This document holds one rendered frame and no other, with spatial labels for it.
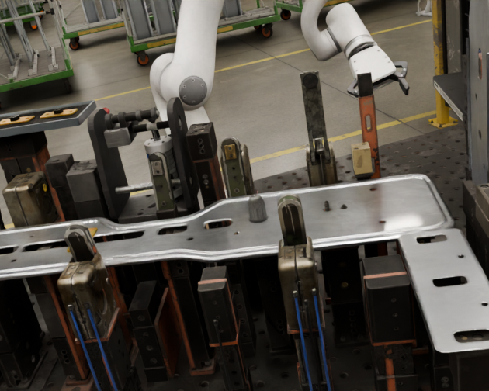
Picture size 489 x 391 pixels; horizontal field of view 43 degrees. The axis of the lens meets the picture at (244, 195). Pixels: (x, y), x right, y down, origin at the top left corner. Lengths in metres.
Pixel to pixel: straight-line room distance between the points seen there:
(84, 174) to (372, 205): 0.60
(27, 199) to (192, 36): 0.54
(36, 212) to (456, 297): 0.86
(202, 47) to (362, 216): 0.64
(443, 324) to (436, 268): 0.13
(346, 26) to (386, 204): 0.73
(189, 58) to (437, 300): 0.88
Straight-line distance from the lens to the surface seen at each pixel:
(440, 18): 4.16
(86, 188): 1.34
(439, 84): 1.68
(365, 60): 1.68
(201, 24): 1.53
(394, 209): 1.10
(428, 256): 0.97
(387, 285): 0.94
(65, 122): 1.42
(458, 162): 2.03
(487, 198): 1.00
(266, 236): 1.07
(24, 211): 1.37
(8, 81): 7.23
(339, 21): 1.75
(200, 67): 1.51
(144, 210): 1.35
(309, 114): 1.20
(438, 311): 0.85
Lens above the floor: 1.51
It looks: 24 degrees down
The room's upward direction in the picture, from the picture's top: 11 degrees counter-clockwise
